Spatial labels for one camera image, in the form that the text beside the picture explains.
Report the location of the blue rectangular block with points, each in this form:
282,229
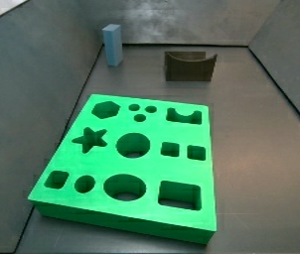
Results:
113,44

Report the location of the green foam shape board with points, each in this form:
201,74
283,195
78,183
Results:
133,169

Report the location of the dark curved block holder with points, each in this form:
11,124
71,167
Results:
189,66

